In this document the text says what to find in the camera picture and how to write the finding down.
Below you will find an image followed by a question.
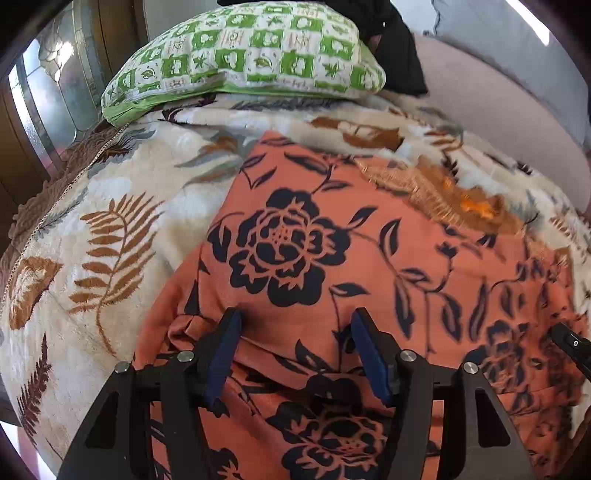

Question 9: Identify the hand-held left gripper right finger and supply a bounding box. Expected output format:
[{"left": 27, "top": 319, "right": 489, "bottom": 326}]
[{"left": 350, "top": 307, "right": 536, "bottom": 480}]

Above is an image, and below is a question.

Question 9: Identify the pink quilted sofa cushion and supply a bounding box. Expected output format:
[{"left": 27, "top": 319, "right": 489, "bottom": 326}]
[{"left": 414, "top": 31, "right": 591, "bottom": 210}]

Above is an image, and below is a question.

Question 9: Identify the green white checkered pillow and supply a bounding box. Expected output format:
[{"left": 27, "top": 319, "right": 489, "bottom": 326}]
[{"left": 101, "top": 1, "right": 387, "bottom": 126}]

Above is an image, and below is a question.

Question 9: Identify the grey pillow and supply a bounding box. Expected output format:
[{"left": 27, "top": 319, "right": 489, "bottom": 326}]
[{"left": 429, "top": 0, "right": 591, "bottom": 146}]

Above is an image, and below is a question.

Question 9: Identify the brown lace cloth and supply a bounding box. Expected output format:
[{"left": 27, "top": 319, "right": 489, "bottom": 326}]
[{"left": 0, "top": 121, "right": 153, "bottom": 296}]

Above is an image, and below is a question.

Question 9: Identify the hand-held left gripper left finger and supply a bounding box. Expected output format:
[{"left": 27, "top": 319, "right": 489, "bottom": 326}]
[{"left": 57, "top": 308, "right": 243, "bottom": 480}]

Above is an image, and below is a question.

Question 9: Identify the black cloth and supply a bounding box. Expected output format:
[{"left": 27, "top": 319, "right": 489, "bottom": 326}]
[{"left": 217, "top": 0, "right": 429, "bottom": 97}]

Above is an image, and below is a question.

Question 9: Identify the wooden glass door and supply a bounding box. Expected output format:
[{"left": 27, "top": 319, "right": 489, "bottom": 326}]
[{"left": 0, "top": 0, "right": 151, "bottom": 213}]

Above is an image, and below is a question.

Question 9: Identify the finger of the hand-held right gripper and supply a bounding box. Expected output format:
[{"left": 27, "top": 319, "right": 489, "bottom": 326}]
[{"left": 551, "top": 323, "right": 591, "bottom": 385}]

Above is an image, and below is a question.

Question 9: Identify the orange black floral garment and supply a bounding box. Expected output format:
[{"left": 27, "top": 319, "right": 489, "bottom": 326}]
[{"left": 132, "top": 131, "right": 588, "bottom": 480}]

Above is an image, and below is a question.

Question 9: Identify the cream leaf print blanket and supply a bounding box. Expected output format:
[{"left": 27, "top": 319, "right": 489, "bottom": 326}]
[{"left": 0, "top": 90, "right": 591, "bottom": 464}]

